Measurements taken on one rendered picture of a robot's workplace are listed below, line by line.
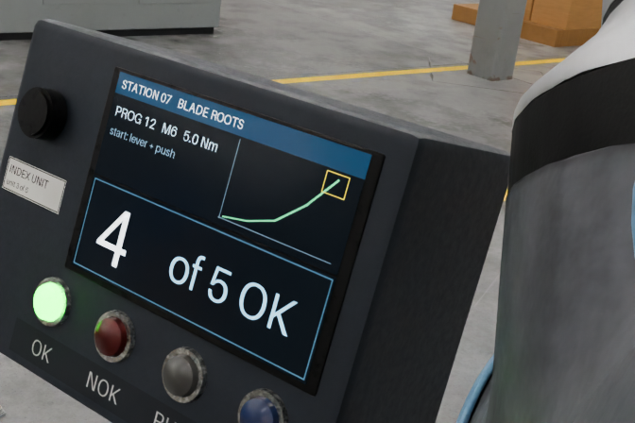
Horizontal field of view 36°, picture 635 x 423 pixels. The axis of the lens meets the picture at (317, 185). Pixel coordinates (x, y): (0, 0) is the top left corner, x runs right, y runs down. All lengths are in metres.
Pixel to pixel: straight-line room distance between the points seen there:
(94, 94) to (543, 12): 8.41
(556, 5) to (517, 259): 8.66
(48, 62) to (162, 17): 6.37
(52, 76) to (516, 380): 0.43
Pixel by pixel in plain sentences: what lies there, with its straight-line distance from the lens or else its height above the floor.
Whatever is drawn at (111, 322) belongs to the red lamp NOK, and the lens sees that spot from 0.50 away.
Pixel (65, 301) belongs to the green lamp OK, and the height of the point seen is 1.12.
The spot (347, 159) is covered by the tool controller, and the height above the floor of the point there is 1.24.
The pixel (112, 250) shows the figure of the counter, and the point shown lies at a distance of 0.51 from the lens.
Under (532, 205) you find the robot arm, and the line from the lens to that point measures 0.16.
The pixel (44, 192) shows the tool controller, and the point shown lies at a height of 1.17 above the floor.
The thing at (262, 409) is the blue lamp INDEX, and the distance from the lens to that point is 0.44.
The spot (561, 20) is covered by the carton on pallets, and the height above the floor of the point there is 0.22.
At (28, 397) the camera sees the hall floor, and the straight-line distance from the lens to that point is 2.56.
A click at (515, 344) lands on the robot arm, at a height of 1.29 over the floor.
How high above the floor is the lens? 1.36
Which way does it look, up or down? 19 degrees down
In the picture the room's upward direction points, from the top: 7 degrees clockwise
